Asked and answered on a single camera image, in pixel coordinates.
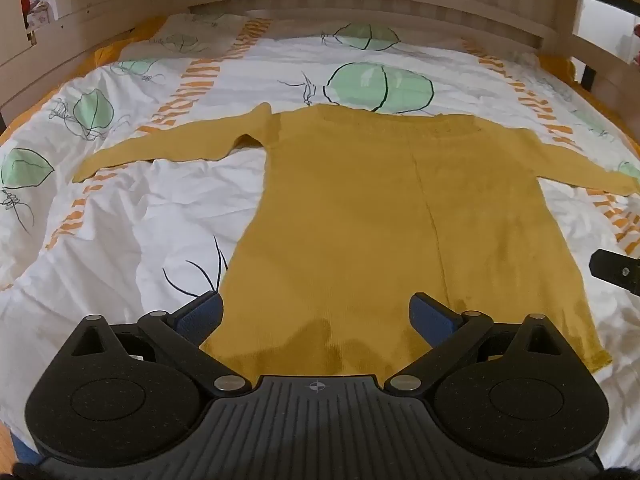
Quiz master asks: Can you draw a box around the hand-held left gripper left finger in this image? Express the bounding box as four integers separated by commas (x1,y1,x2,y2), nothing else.
65,291,253,397

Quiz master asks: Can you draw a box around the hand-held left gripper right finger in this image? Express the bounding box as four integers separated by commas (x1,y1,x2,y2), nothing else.
384,292,577,397

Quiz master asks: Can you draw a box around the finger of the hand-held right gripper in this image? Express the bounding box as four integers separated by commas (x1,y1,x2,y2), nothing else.
589,248,640,297

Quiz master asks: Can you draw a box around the yellow knit sweater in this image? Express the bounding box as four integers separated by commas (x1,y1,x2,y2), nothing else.
73,101,640,377

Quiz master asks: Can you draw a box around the white leaf print duvet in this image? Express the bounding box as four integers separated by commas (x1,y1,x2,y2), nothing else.
0,12,640,467

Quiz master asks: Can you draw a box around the leaf print pillow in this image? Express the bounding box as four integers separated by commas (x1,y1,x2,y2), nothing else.
107,12,274,69

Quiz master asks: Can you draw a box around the red cloth item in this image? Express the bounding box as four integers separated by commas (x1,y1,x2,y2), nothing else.
20,0,55,47

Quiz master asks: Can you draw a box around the wooden bed frame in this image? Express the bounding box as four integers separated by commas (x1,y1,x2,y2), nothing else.
0,0,640,133

